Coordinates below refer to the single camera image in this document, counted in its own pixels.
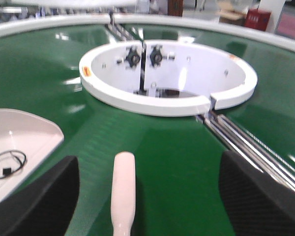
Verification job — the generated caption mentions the chrome rollers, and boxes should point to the chrome rollers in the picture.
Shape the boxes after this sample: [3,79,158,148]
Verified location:
[105,24,142,41]
[195,110,295,192]

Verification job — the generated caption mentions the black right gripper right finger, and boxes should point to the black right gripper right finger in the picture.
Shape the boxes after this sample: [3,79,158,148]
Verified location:
[218,150,295,236]

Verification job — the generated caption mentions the pink hand brush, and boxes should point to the pink hand brush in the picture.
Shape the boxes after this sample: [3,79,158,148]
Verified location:
[111,151,136,236]

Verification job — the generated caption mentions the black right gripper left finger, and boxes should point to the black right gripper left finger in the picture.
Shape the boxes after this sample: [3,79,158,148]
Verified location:
[0,156,80,236]

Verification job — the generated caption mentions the black bearing mount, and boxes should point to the black bearing mount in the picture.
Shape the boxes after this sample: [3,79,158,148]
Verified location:
[149,44,176,68]
[116,46,141,69]

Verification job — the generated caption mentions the white central ring housing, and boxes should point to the white central ring housing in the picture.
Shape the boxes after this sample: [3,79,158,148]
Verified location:
[79,40,258,117]

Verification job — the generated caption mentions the pink plastic dustpan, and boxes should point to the pink plastic dustpan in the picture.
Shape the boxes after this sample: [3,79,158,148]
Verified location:
[0,108,64,202]

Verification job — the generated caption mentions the chrome rollers near right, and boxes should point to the chrome rollers near right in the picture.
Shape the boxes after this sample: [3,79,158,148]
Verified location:
[195,110,295,192]

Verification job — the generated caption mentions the right black bearing mount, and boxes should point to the right black bearing mount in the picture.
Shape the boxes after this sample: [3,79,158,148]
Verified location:
[149,44,176,68]

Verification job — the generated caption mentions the black cable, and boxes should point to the black cable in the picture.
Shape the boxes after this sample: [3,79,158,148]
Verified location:
[0,136,28,179]

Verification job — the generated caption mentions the cardboard box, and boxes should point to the cardboard box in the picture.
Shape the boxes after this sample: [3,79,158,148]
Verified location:
[219,8,247,26]

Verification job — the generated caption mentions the red cabinet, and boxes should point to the red cabinet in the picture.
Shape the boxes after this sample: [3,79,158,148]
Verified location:
[244,8,271,31]

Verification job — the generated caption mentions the left black bearing mount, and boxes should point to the left black bearing mount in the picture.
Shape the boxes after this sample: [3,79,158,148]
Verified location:
[116,46,141,69]

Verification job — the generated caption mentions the chrome rollers far left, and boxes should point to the chrome rollers far left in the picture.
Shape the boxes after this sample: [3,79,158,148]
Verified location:
[105,24,142,41]

